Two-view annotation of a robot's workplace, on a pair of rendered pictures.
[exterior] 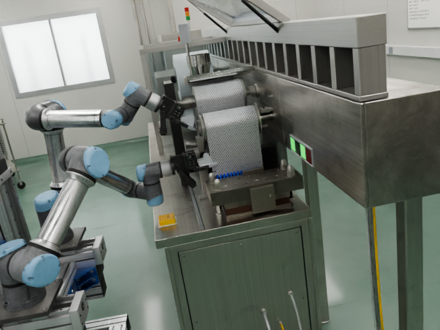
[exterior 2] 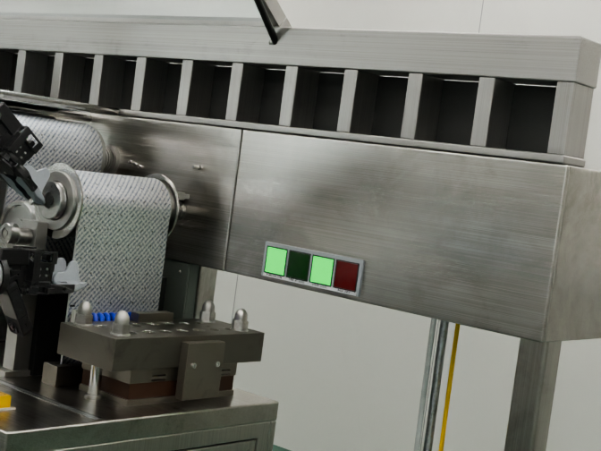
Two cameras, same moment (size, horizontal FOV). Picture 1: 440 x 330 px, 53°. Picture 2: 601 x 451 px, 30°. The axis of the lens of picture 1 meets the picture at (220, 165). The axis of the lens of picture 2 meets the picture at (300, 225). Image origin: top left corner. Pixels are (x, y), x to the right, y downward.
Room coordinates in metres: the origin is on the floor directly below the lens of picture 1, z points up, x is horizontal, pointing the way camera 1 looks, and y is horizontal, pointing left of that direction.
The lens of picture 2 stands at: (0.06, 1.20, 1.38)
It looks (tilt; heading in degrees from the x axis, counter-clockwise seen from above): 3 degrees down; 317
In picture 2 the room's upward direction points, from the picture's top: 8 degrees clockwise
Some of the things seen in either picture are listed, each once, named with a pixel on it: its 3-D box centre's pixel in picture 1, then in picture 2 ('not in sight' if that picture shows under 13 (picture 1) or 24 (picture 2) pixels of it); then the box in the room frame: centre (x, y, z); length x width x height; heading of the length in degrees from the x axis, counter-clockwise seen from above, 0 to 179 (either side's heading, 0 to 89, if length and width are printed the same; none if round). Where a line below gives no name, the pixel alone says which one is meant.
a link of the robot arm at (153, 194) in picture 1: (150, 192); not in sight; (1.90, 0.33, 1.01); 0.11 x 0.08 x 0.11; 53
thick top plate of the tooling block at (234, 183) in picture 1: (253, 184); (165, 342); (1.82, -0.13, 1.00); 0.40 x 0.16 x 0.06; 97
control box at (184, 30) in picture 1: (183, 33); not in sight; (2.53, 0.09, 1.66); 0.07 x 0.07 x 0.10; 84
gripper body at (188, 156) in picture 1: (184, 163); (21, 271); (1.91, 0.16, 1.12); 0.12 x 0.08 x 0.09; 97
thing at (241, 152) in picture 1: (236, 154); (118, 276); (1.94, -0.08, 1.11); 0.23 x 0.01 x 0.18; 97
